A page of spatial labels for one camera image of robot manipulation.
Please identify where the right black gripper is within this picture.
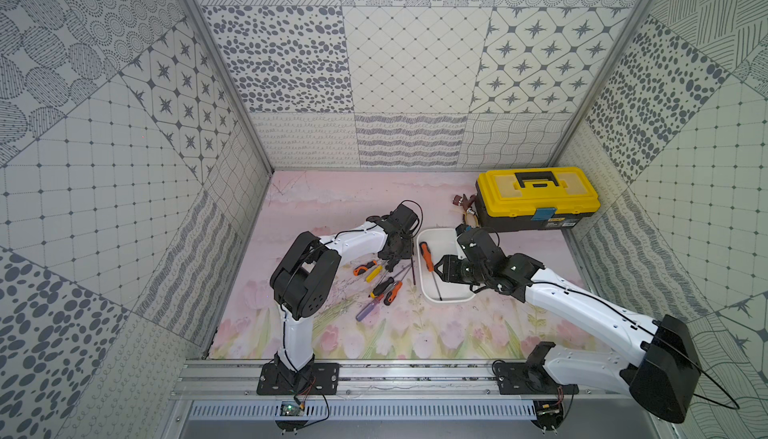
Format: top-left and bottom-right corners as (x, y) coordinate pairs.
(433, 254), (489, 285)

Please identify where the green black screwdriver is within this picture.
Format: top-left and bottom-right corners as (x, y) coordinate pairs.
(386, 262), (411, 280)

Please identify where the purple handled screwdriver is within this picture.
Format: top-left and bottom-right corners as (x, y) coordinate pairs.
(355, 298), (382, 322)

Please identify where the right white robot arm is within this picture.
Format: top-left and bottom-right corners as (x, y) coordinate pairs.
(419, 228), (703, 424)

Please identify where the white rectangular storage tray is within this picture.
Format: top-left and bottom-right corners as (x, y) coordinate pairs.
(416, 227), (474, 304)

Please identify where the black yellow stubby screwdriver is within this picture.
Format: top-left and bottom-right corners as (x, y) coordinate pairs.
(370, 277), (395, 299)

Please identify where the yellow black toolbox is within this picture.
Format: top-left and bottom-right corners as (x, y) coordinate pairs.
(474, 167), (601, 233)

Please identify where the green circuit board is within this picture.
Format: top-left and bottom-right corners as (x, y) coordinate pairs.
(278, 401), (305, 418)

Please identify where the brown clamp with wires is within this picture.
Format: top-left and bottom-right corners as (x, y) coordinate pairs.
(452, 194), (479, 227)

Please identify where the yellow handled screwdriver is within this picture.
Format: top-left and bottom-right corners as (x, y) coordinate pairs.
(365, 265), (383, 283)

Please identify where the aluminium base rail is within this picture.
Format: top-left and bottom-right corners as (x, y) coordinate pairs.
(170, 360), (631, 431)

